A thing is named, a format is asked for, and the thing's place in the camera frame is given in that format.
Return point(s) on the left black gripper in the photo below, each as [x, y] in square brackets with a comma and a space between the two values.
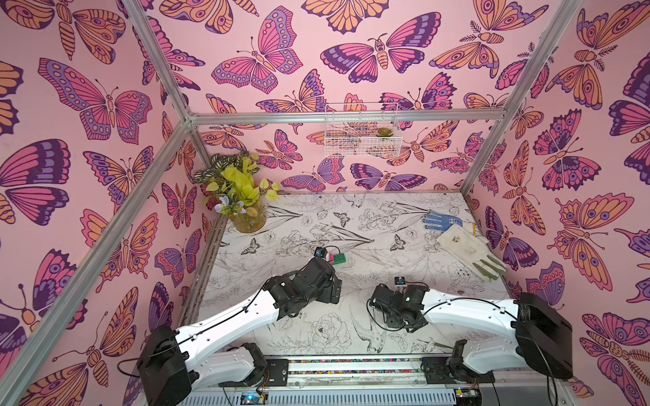
[327, 297]

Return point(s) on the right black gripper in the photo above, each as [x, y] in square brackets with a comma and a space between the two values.
[379, 302]

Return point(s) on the green lego brick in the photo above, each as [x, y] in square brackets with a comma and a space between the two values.
[339, 259]

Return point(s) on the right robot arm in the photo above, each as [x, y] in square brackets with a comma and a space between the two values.
[525, 332]

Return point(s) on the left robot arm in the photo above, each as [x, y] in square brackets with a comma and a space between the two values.
[176, 361]

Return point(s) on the white work glove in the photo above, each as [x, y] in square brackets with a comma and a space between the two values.
[473, 252]

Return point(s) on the blue work glove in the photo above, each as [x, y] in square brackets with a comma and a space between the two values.
[440, 222]

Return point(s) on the potted green plant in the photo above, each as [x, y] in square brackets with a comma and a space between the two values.
[231, 189]

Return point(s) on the small succulent in basket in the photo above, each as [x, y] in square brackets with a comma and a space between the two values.
[384, 132]

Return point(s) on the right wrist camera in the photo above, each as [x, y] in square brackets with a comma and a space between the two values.
[400, 282]

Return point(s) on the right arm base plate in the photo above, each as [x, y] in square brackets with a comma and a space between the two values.
[436, 369]

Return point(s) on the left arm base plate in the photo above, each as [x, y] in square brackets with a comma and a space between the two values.
[273, 373]

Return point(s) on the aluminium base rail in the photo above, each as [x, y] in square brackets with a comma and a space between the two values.
[383, 380]

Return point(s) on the white wire basket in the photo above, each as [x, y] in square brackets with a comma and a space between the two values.
[352, 133]

